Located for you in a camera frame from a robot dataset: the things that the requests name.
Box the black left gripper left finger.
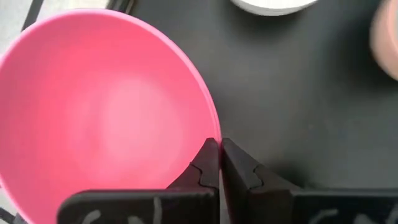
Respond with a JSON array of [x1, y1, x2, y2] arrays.
[[57, 138, 221, 224]]

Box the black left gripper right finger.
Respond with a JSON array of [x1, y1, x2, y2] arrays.
[[221, 138, 398, 224]]

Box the magenta bowl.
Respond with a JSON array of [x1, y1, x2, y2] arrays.
[[0, 8, 222, 224]]

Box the white bowl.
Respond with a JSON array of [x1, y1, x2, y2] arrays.
[[229, 0, 318, 17]]

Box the orange bowl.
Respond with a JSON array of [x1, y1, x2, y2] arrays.
[[369, 0, 398, 82]]

